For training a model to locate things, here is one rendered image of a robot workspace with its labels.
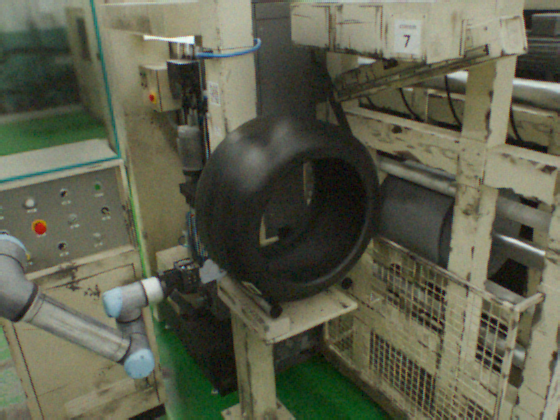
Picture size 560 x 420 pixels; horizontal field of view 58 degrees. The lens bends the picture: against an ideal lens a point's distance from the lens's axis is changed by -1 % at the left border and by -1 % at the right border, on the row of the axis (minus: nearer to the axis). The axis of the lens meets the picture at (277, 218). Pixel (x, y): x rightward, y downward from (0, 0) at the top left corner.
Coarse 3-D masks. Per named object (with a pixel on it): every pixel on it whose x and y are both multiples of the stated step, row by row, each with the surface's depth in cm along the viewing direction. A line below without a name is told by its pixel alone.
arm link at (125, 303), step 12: (120, 288) 138; (132, 288) 138; (144, 288) 139; (108, 300) 134; (120, 300) 135; (132, 300) 137; (144, 300) 138; (108, 312) 135; (120, 312) 136; (132, 312) 138
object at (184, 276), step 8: (176, 264) 146; (184, 264) 147; (192, 264) 147; (160, 272) 142; (168, 272) 142; (176, 272) 143; (184, 272) 143; (192, 272) 145; (160, 280) 141; (168, 280) 143; (176, 280) 145; (184, 280) 143; (192, 280) 146; (168, 288) 144; (176, 288) 145; (184, 288) 144; (192, 288) 146
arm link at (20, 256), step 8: (0, 240) 122; (8, 240) 123; (16, 240) 126; (0, 248) 118; (8, 248) 120; (16, 248) 123; (24, 248) 129; (8, 256) 116; (16, 256) 119; (24, 256) 125; (24, 264) 122; (24, 272) 119
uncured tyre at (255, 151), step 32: (256, 128) 148; (288, 128) 142; (320, 128) 144; (224, 160) 146; (256, 160) 137; (288, 160) 138; (320, 160) 179; (352, 160) 150; (224, 192) 140; (256, 192) 136; (320, 192) 184; (352, 192) 178; (224, 224) 140; (256, 224) 139; (320, 224) 187; (352, 224) 178; (224, 256) 145; (256, 256) 143; (288, 256) 184; (320, 256) 181; (352, 256) 164; (256, 288) 150; (288, 288) 154; (320, 288) 161
